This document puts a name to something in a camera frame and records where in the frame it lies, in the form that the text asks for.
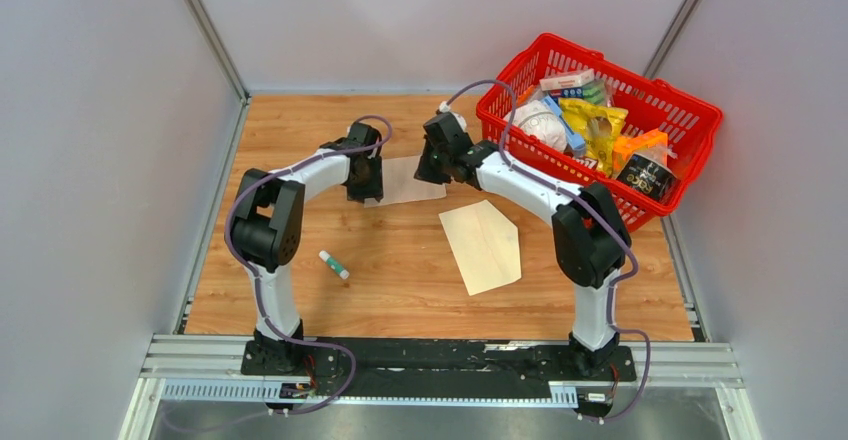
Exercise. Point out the cream paper envelope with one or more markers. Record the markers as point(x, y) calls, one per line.
point(485, 246)

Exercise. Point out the red plastic shopping basket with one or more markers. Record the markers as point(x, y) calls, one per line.
point(691, 123)

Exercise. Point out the white paper letter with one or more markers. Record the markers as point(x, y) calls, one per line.
point(400, 185)

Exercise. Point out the green blue packet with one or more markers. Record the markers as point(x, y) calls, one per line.
point(594, 92)

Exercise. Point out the white round pouch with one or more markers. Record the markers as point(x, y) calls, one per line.
point(538, 118)

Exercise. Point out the blue flat package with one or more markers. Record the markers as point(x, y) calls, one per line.
point(566, 138)

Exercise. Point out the green white glue stick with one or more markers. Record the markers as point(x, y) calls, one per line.
point(334, 265)

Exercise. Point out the black round can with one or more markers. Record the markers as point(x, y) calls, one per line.
point(647, 177)

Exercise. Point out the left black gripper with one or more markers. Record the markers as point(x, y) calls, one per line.
point(376, 190)

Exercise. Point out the aluminium frame rail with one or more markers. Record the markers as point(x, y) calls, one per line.
point(218, 357)

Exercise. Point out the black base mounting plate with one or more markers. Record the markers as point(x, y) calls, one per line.
point(440, 370)

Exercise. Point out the white red box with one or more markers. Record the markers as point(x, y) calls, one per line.
point(568, 80)

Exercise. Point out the yellow snack bag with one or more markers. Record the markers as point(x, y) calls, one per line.
point(599, 125)

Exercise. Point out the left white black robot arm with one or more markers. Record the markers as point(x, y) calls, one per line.
point(264, 226)

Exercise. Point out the orange package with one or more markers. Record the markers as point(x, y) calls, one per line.
point(652, 145)

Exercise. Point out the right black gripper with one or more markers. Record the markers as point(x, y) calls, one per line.
point(424, 172)

